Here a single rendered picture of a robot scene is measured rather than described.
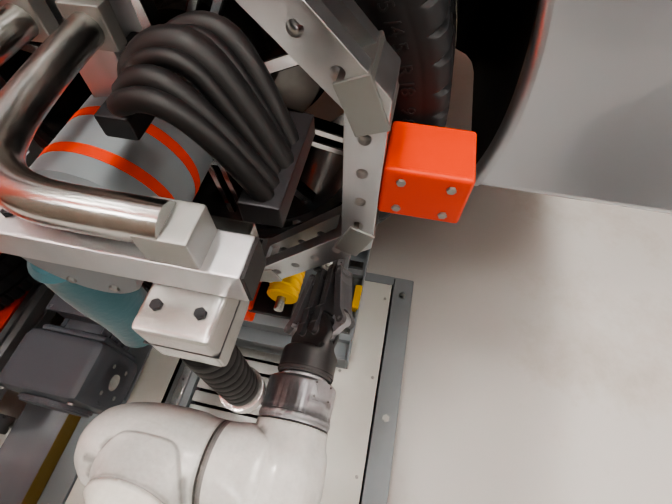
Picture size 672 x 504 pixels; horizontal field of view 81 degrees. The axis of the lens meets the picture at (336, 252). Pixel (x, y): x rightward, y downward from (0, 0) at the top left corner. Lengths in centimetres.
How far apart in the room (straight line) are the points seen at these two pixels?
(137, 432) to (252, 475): 14
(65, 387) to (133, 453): 43
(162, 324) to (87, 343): 70
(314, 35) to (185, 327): 22
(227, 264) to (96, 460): 36
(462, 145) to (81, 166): 36
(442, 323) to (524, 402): 31
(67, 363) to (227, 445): 51
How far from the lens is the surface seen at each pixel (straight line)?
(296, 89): 66
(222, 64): 26
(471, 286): 139
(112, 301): 66
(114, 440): 54
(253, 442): 50
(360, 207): 45
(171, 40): 26
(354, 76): 34
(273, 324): 103
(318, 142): 54
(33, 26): 43
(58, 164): 42
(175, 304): 26
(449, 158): 42
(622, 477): 138
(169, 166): 43
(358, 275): 115
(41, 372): 97
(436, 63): 43
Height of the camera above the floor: 117
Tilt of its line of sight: 58 degrees down
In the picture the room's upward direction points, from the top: straight up
